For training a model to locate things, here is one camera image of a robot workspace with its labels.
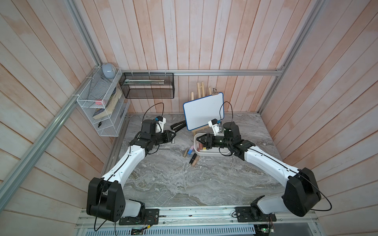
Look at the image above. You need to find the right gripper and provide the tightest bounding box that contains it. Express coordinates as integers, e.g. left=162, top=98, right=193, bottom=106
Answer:
left=196, top=134, right=233, bottom=150

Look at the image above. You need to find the white plastic storage box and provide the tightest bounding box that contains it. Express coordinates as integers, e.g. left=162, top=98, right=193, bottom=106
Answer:
left=194, top=133, right=231, bottom=157

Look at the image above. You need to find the pink blue gradient lipstick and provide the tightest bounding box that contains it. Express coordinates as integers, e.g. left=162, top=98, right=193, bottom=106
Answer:
left=187, top=145, right=194, bottom=155

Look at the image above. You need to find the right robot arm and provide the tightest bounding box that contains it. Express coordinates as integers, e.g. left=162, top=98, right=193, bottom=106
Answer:
left=196, top=120, right=322, bottom=221

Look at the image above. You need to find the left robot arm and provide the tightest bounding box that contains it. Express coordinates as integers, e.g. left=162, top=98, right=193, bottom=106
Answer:
left=86, top=116, right=176, bottom=222

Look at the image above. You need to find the black lipstick gold band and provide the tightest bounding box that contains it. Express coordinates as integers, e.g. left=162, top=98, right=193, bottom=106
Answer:
left=190, top=153, right=197, bottom=165

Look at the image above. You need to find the black stapler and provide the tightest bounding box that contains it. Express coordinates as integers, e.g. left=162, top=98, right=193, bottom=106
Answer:
left=170, top=120, right=187, bottom=133

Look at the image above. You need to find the blue framed whiteboard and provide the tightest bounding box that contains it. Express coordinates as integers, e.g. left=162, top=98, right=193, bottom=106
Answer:
left=183, top=92, right=224, bottom=131

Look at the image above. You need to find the wooden block on shelf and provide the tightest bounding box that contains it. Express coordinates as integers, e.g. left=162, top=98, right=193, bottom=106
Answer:
left=93, top=87, right=123, bottom=120

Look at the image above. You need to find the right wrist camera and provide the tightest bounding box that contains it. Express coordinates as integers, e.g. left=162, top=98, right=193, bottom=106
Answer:
left=208, top=119, right=222, bottom=136

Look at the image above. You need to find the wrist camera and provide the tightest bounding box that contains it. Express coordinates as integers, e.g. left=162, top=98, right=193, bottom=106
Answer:
left=155, top=116, right=166, bottom=133
left=208, top=119, right=222, bottom=136

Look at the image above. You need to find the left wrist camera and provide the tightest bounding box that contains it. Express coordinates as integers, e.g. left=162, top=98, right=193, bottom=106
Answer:
left=155, top=116, right=166, bottom=133

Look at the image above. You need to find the black mesh wall basket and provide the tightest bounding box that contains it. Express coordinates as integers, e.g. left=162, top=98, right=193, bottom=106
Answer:
left=119, top=72, right=175, bottom=99

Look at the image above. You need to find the white wire wall shelf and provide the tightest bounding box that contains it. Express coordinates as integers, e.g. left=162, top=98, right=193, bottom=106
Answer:
left=77, top=66, right=130, bottom=137

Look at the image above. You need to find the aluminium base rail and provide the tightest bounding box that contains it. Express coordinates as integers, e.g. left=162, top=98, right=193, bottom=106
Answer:
left=75, top=203, right=320, bottom=230

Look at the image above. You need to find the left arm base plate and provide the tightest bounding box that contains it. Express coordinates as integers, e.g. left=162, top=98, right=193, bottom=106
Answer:
left=119, top=208, right=159, bottom=226

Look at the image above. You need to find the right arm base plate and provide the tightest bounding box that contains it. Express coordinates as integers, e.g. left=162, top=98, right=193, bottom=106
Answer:
left=231, top=206, right=277, bottom=223

